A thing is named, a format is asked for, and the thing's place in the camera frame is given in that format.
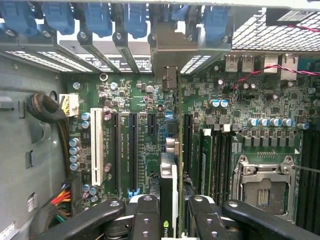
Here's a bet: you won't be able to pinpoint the black ram slot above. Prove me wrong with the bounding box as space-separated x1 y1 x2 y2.
297 129 305 226
312 129 320 226
226 129 234 203
220 129 227 203
213 129 221 203
304 129 312 226

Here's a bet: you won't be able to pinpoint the black short expansion slot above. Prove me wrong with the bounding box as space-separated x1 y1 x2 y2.
147 113 158 137

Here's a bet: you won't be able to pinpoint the blue slot retention clip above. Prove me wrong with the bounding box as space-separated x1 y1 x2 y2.
84 3 113 39
0 2 33 37
123 3 148 40
41 2 76 36
171 4 189 21
202 6 230 42

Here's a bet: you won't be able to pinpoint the black open pc case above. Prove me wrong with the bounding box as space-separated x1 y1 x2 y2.
0 0 320 240

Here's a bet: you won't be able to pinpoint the multicolour power wire bundle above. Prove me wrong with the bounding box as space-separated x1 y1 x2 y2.
49 183 73 223

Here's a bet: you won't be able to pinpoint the green motherboard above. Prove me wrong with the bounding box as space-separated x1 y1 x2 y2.
58 53 320 240

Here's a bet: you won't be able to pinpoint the metal cpu socket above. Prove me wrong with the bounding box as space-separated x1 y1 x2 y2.
232 154 297 222

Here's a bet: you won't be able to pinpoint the white power connector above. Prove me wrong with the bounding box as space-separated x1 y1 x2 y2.
59 92 80 118

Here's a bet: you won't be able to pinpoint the black long expansion slot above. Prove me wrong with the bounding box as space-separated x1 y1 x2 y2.
128 112 139 198
183 113 194 176
111 112 122 195

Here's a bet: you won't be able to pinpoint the thin metal locking lever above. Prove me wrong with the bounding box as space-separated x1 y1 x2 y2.
291 164 320 173

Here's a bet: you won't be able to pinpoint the white pci expansion slot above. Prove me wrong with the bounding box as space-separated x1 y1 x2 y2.
90 107 105 186

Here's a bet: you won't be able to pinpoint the black sleeved power cable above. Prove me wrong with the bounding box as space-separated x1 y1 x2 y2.
26 93 73 181

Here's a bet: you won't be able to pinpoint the red black twisted wire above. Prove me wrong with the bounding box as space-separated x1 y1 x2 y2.
231 23 320 90

